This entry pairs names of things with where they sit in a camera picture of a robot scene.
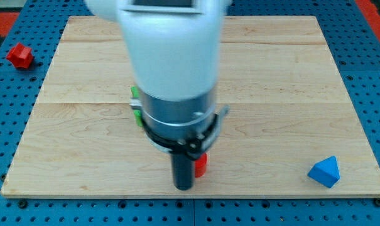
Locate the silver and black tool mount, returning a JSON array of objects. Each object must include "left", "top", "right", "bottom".
[{"left": 138, "top": 88, "right": 230, "bottom": 160}]

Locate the blue triangle block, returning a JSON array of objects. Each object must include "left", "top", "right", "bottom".
[{"left": 307, "top": 156, "right": 340, "bottom": 188}]

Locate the green block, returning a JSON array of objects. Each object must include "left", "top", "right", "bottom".
[{"left": 130, "top": 86, "right": 143, "bottom": 127}]

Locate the wooden board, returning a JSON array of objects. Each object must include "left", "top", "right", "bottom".
[{"left": 1, "top": 16, "right": 380, "bottom": 199}]

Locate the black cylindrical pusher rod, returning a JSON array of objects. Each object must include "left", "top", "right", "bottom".
[{"left": 171, "top": 154, "right": 195, "bottom": 191}]

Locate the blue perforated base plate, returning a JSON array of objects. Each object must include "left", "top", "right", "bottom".
[{"left": 0, "top": 0, "right": 380, "bottom": 225}]

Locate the red cylinder block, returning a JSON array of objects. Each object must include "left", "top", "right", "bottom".
[{"left": 195, "top": 153, "right": 208, "bottom": 178}]

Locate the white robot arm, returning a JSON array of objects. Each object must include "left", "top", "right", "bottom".
[{"left": 85, "top": 0, "right": 229, "bottom": 190}]

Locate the red star block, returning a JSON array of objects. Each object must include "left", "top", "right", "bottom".
[{"left": 6, "top": 42, "right": 34, "bottom": 69}]

